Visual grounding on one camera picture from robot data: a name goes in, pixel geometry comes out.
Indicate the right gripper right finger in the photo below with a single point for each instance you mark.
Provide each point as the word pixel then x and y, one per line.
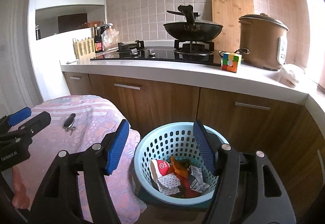
pixel 208 145

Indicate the black car key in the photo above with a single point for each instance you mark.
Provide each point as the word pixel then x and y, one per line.
pixel 69 124

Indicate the red plastic bag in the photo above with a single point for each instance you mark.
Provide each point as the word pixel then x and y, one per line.
pixel 187 192

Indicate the white kitchen countertop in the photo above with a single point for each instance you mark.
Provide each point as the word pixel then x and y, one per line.
pixel 248 80

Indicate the orange snack wrapper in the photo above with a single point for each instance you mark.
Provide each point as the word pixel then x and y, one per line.
pixel 177 169

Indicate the dark soy sauce bottle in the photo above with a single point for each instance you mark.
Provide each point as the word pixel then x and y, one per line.
pixel 97 40

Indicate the black and white wrapper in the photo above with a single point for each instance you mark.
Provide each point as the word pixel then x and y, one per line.
pixel 195 179

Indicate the colourful puzzle cube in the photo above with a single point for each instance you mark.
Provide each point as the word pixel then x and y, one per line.
pixel 230 62

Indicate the brown wooden kitchen cabinets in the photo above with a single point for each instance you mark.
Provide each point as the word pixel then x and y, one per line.
pixel 291 135

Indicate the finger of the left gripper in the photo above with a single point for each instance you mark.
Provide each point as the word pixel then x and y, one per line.
pixel 6 122
pixel 33 126

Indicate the pink patterned tablecloth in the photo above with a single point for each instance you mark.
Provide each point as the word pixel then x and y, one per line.
pixel 95 117

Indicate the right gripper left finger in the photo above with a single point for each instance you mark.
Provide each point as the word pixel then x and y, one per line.
pixel 113 145

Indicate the clear plastic bag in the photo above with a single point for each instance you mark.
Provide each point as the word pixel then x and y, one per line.
pixel 110 37

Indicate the wooden cutting board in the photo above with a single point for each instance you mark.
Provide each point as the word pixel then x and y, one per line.
pixel 227 13

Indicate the light blue trash basket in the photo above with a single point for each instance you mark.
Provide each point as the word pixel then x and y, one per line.
pixel 177 140

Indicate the black wok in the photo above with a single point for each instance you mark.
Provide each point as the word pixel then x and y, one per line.
pixel 192 29

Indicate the brown rice cooker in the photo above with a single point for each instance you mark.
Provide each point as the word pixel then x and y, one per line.
pixel 263 41

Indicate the beige slotted utensil basket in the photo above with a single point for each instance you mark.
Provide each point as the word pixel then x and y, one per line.
pixel 84 48

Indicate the black gas stove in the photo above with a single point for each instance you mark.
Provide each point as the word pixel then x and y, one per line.
pixel 188 52

